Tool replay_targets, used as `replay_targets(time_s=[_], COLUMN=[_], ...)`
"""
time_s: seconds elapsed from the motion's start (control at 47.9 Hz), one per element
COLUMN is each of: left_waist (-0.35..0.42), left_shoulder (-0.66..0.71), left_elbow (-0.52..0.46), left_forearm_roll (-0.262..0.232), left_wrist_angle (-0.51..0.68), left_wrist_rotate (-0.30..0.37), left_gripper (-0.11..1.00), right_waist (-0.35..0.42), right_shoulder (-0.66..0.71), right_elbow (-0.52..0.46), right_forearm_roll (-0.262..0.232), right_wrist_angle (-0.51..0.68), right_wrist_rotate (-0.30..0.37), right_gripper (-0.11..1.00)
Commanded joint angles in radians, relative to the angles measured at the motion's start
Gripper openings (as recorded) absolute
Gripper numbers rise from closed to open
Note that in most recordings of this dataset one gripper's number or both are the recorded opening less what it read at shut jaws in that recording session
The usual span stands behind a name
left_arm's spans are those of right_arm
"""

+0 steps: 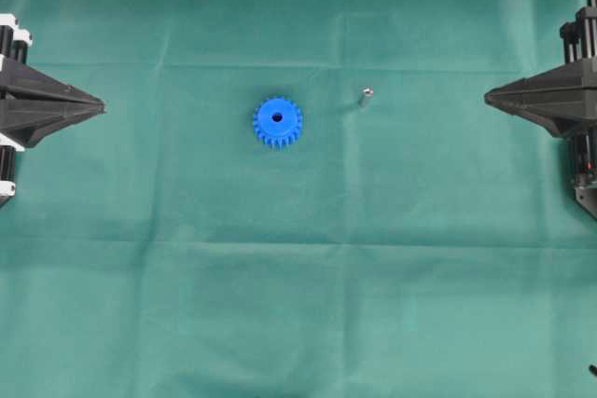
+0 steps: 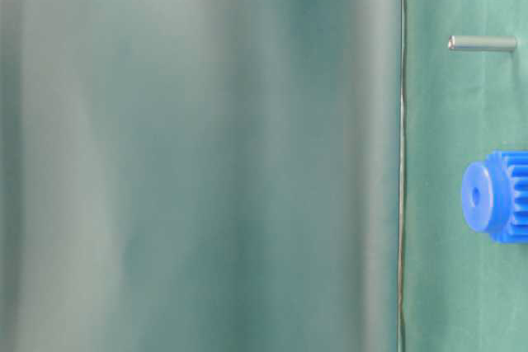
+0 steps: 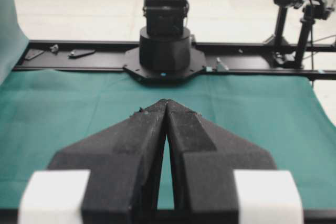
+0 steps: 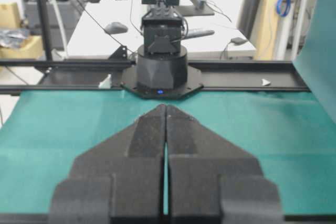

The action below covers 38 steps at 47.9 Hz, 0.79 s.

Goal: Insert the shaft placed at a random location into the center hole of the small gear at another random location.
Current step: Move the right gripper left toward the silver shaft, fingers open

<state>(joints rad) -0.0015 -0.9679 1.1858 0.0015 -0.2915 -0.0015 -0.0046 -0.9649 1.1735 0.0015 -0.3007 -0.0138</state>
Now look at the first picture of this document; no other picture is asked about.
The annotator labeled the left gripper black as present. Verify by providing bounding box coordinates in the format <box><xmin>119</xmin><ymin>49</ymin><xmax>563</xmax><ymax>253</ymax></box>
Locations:
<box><xmin>0</xmin><ymin>13</ymin><xmax>107</xmax><ymax>197</ymax></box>

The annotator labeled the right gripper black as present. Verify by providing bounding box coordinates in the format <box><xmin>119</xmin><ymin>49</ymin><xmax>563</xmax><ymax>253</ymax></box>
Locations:
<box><xmin>483</xmin><ymin>5</ymin><xmax>597</xmax><ymax>220</ymax></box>

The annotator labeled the small grey metal shaft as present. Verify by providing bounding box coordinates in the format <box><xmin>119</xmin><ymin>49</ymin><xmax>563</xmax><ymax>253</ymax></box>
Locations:
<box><xmin>358</xmin><ymin>87</ymin><xmax>374</xmax><ymax>108</ymax></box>

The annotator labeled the blue plastic gear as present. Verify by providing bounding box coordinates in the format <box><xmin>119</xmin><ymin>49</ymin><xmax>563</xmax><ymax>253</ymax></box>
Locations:
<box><xmin>253</xmin><ymin>97</ymin><xmax>303</xmax><ymax>149</ymax></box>

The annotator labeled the green table cloth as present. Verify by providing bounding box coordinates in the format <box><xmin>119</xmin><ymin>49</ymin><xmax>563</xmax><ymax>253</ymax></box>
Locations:
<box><xmin>1</xmin><ymin>0</ymin><xmax>596</xmax><ymax>397</ymax></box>

